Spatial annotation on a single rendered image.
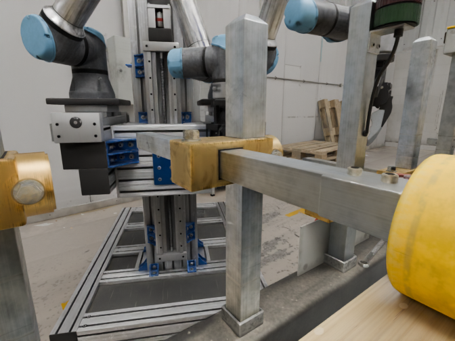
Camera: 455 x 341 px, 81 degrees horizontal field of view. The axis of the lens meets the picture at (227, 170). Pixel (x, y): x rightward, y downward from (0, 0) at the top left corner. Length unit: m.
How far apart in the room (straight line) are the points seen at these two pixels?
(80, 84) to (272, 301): 0.89
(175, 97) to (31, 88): 1.90
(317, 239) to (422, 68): 0.43
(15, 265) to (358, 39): 0.52
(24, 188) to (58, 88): 2.67
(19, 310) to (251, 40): 0.32
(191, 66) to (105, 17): 2.41
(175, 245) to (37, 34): 0.93
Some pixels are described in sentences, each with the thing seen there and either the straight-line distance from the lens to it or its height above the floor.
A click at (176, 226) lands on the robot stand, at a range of 1.24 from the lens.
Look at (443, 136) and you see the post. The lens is 0.99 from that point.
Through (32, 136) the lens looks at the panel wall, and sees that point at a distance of 2.86.
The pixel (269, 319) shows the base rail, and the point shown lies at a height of 0.70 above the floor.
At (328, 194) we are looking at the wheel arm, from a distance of 0.19.
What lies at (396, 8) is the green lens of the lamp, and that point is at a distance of 0.50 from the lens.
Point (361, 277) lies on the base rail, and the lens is 0.61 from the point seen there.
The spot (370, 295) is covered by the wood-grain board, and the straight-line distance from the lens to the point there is 0.19.
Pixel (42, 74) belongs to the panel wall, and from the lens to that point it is 2.88.
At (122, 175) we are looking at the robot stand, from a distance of 1.05.
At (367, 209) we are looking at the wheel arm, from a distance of 0.18.
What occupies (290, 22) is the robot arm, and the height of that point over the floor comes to 1.20.
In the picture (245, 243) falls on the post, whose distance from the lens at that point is 0.35.
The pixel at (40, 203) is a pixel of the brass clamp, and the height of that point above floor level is 0.94.
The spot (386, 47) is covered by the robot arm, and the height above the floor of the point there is 1.14.
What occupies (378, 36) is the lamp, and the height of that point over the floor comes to 1.12.
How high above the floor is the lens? 1.00
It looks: 13 degrees down
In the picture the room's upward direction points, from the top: straight up
